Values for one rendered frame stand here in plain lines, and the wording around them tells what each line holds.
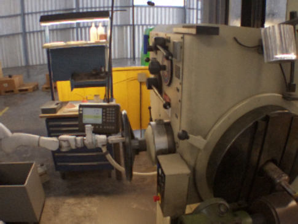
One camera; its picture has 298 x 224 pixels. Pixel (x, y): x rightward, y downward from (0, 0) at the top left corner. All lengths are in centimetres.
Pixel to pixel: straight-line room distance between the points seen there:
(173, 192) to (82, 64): 231
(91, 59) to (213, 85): 223
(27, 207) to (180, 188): 181
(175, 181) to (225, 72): 47
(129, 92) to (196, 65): 293
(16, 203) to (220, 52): 221
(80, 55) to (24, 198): 180
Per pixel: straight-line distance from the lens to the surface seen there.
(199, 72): 86
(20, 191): 234
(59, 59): 302
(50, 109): 272
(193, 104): 88
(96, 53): 293
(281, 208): 90
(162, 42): 115
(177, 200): 99
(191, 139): 89
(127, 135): 98
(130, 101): 377
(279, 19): 141
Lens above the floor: 186
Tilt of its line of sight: 21 degrees down
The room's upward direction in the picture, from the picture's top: straight up
